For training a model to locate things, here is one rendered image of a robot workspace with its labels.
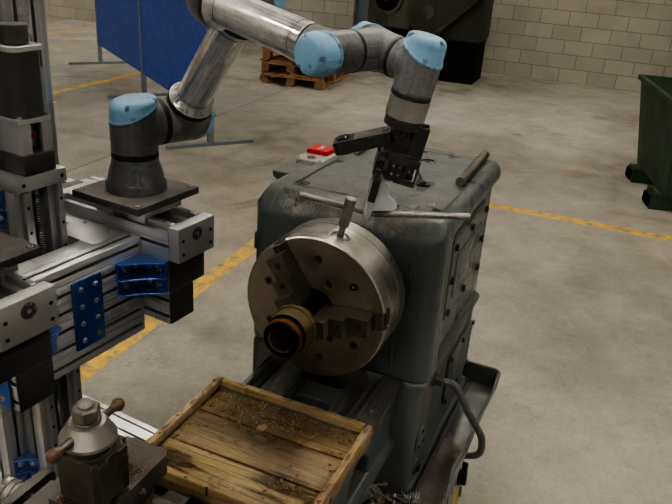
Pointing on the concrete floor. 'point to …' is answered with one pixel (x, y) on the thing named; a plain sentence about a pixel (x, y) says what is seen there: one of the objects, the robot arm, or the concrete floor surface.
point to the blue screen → (152, 45)
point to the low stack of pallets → (285, 67)
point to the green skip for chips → (654, 142)
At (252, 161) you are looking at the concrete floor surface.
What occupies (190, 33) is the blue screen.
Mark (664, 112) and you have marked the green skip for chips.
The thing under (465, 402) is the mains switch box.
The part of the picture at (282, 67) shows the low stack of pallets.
